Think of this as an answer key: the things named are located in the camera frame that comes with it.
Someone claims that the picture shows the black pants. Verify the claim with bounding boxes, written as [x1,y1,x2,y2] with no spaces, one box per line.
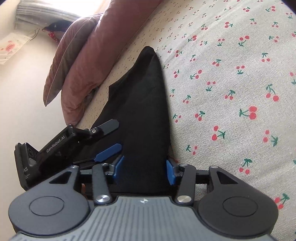
[73,46,171,196]

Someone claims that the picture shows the pink and grey pillow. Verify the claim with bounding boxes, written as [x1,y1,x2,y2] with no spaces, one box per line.
[43,14,100,105]

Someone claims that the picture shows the dark floral cloth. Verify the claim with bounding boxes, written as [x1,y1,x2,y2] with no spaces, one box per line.
[42,20,73,43]

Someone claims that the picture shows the pink duvet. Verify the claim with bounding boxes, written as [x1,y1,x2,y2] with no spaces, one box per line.
[61,1,161,125]

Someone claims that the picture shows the white red-patterned paper bag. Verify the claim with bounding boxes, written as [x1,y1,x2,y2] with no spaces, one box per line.
[1,29,39,65]

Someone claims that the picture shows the grey striped folded fabric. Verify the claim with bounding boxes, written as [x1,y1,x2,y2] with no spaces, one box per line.
[15,1,82,28]

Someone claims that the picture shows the cherry print bed sheet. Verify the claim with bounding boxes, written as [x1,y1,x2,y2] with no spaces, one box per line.
[79,1,295,240]

